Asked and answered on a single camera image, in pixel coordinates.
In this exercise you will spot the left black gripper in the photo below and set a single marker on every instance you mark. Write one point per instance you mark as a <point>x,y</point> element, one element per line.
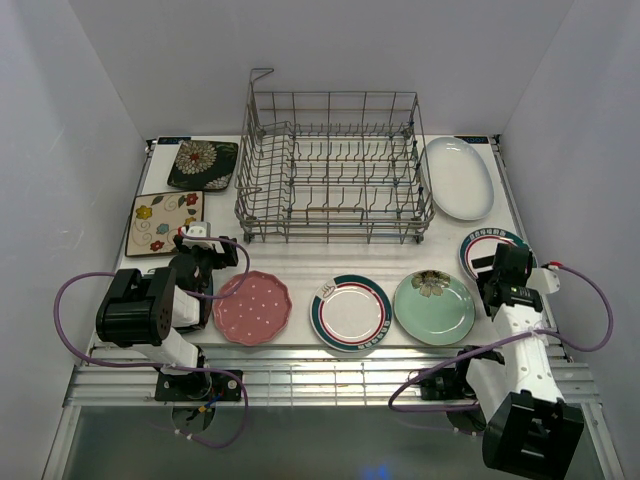
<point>222,259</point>

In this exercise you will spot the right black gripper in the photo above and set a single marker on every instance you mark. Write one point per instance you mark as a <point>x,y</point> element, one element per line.
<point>483,279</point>

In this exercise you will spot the green red rimmed white plate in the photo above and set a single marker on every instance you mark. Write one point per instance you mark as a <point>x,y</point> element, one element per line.
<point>483,242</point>

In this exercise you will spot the green floral plate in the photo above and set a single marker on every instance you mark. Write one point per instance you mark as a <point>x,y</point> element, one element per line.
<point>434,307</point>

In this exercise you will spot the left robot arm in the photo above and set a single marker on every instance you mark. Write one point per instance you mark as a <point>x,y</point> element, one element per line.
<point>147,312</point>

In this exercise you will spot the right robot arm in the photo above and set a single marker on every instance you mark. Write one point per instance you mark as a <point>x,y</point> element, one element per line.
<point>530,430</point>

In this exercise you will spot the cream floral square plate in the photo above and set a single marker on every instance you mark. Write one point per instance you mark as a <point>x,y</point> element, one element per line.
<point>156,218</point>

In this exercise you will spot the pink dotted scalloped plate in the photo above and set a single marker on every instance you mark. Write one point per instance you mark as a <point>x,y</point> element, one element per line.
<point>255,313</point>

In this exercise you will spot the white oval plate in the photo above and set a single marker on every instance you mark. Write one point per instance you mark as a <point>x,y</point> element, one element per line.
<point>461,184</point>

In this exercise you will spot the black floral square plate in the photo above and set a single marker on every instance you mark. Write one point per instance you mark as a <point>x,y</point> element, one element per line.
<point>203,165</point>

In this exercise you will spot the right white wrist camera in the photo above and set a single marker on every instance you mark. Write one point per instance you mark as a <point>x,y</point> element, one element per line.
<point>544,280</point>

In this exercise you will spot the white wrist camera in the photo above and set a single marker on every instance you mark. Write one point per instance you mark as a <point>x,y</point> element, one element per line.
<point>544,280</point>
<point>196,231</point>

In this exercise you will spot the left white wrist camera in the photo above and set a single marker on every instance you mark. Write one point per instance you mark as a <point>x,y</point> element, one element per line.
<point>196,231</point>

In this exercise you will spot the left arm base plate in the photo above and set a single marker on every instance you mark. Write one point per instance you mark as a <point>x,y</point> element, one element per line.
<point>196,387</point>

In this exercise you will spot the grey wire dish rack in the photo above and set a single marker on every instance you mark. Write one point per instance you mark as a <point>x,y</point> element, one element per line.
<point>332,166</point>

